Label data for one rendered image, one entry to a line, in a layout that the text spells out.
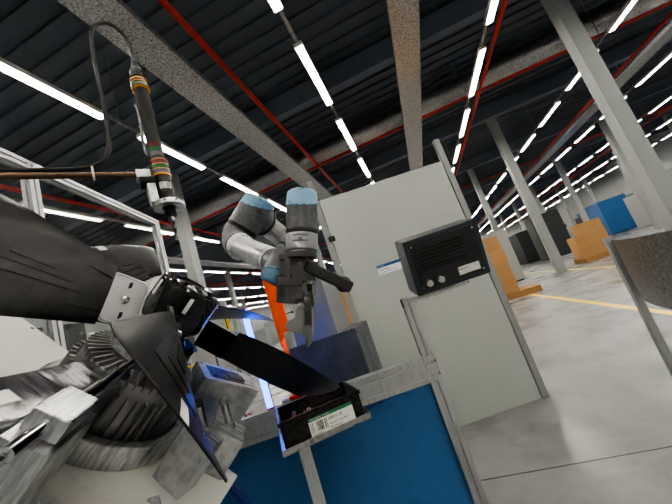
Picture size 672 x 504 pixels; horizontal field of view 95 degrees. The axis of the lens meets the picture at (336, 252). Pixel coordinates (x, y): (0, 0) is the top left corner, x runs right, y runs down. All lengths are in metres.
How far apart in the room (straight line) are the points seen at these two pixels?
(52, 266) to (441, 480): 1.12
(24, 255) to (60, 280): 0.05
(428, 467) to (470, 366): 1.59
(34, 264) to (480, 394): 2.63
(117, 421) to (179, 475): 0.13
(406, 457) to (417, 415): 0.13
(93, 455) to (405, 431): 0.82
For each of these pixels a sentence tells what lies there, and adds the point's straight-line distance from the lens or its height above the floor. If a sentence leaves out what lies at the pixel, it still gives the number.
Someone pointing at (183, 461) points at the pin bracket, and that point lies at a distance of 0.67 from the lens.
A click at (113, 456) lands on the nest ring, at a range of 0.67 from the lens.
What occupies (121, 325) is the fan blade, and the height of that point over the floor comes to 1.14.
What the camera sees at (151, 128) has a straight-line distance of 0.96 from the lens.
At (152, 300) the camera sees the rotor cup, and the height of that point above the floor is 1.21.
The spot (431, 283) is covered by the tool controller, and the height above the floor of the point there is 1.07.
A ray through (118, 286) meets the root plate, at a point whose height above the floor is 1.25.
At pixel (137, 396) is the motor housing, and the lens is 0.66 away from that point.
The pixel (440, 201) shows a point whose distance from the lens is 2.77.
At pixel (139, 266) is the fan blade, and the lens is 0.84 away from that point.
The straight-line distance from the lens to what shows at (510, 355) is 2.82.
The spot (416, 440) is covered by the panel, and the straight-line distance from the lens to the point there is 1.17.
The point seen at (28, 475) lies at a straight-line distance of 0.48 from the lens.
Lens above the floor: 1.09
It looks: 10 degrees up
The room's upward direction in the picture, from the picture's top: 19 degrees counter-clockwise
